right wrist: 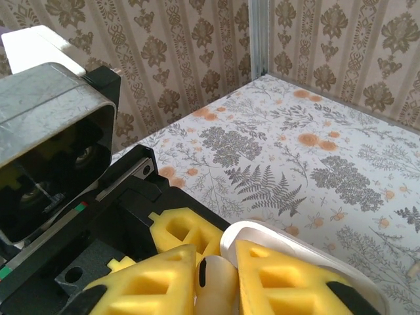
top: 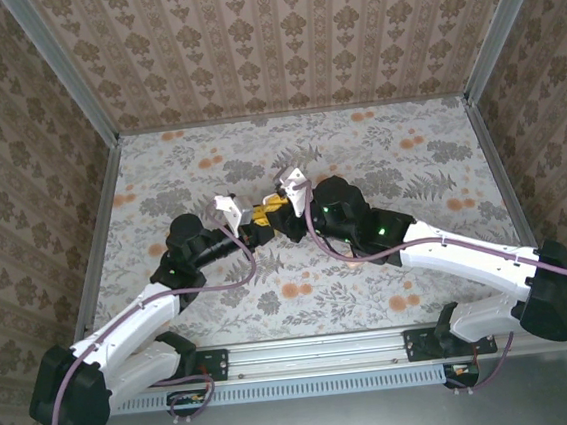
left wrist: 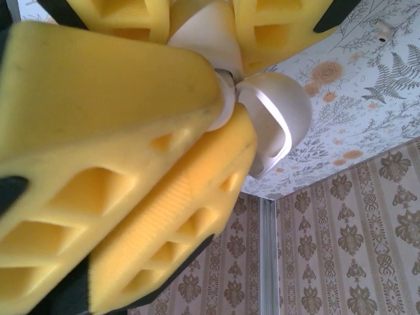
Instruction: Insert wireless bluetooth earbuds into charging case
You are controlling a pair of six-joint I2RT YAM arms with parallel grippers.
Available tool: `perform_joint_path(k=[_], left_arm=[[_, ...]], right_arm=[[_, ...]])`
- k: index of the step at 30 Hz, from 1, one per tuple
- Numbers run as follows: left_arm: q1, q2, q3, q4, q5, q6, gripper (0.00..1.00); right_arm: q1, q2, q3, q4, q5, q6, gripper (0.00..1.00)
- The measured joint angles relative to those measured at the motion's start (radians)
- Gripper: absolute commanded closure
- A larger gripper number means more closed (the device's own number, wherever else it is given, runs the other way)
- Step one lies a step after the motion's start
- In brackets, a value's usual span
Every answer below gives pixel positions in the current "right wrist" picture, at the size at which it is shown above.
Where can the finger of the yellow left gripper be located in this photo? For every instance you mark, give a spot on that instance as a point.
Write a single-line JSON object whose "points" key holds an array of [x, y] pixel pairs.
{"points": [[170, 226], [121, 264]]}

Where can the white earbud charging case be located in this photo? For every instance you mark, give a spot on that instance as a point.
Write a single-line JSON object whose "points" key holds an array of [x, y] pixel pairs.
{"points": [[279, 234]]}

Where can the aluminium frame post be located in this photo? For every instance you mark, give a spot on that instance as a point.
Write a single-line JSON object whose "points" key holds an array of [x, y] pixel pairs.
{"points": [[259, 36]]}

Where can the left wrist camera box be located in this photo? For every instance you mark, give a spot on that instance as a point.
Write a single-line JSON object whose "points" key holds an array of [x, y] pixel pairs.
{"points": [[49, 98]]}

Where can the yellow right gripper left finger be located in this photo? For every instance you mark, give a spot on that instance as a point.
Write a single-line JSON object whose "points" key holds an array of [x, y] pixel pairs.
{"points": [[154, 272]]}

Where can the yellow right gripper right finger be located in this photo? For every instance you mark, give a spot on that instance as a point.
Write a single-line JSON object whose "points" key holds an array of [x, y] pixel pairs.
{"points": [[259, 292]]}

